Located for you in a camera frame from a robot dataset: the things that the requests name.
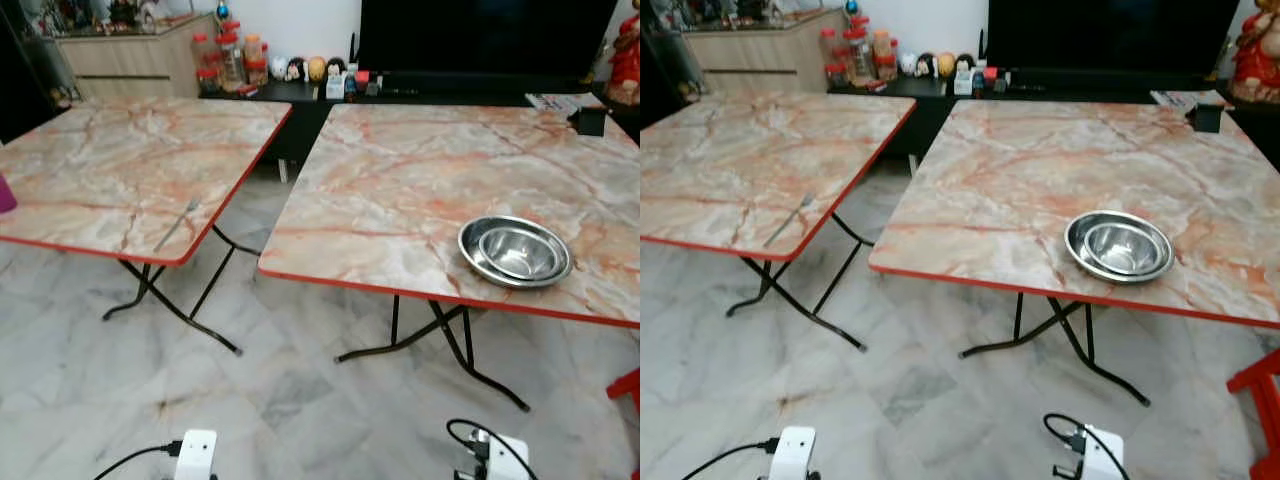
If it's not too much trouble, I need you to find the large clear jar red lid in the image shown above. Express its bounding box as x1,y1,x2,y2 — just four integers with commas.
218,35,247,93
845,28,874,86

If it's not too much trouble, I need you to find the red plastic stool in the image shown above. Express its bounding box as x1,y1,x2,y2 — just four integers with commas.
607,368,640,480
1228,348,1280,480

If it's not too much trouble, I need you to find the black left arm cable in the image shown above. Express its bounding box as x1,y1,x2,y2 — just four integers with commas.
683,437,781,480
95,440,183,480

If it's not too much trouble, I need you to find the red gold deity statue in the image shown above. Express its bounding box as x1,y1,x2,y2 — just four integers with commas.
1232,5,1280,104
605,10,640,106

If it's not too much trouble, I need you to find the silver metal fork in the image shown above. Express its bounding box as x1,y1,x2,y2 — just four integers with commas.
765,193,815,249
153,197,201,253

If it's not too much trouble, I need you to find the small steel bowl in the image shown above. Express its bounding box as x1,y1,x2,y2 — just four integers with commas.
478,226,563,281
1083,222,1166,277

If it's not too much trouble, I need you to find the black folding table leg frame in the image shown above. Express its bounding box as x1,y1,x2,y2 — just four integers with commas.
103,225,261,355
336,295,531,412
727,213,876,352
960,293,1151,406

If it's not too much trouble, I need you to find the large steel bowl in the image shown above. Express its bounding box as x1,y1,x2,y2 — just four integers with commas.
458,215,573,289
1064,210,1174,284

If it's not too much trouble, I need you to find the printed paper leaflet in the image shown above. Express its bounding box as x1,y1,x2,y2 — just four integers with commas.
1150,90,1233,111
525,92,606,113

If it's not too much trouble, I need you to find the black flat television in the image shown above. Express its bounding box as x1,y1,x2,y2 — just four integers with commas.
358,0,619,73
987,0,1241,71

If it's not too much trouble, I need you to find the black display shelf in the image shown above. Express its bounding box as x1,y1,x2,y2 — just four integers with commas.
0,0,76,141
640,0,701,131

